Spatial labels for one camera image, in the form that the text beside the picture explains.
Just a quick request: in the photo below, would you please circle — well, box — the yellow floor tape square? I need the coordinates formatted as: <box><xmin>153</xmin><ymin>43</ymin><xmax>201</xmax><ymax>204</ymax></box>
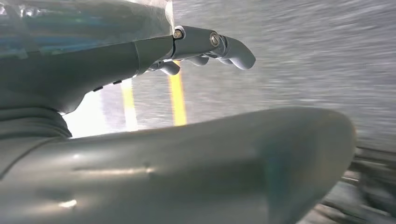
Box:
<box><xmin>120</xmin><ymin>60</ymin><xmax>188</xmax><ymax>132</ymax></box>

